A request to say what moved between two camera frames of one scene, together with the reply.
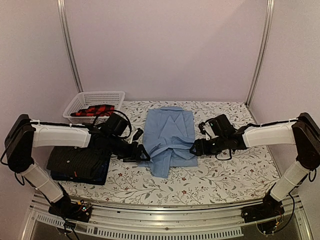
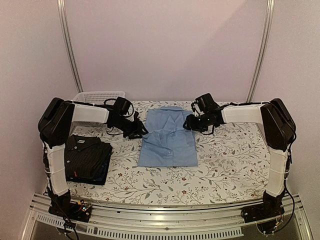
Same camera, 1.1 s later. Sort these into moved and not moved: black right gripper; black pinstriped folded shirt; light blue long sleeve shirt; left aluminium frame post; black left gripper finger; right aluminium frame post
Moved: black left gripper finger; black right gripper
Not moved: right aluminium frame post; light blue long sleeve shirt; left aluminium frame post; black pinstriped folded shirt
